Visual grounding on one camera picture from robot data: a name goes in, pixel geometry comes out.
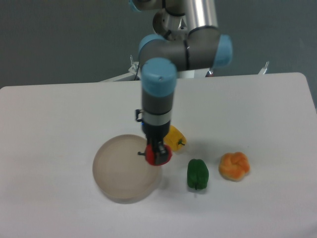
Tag yellow bell pepper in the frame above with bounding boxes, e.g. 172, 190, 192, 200
164, 125, 187, 152

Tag green bell pepper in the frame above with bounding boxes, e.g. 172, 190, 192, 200
187, 159, 209, 190

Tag orange knotted bread roll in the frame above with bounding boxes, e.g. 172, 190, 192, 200
218, 152, 251, 182

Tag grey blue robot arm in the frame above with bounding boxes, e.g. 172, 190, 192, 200
130, 0, 233, 166

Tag beige round plate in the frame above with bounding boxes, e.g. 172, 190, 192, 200
92, 134, 161, 203

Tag black cable with connector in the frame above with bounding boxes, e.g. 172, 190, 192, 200
133, 57, 144, 81

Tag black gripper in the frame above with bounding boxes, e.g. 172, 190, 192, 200
135, 109, 171, 165

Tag red bell pepper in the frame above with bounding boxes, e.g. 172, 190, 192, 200
137, 144, 172, 166

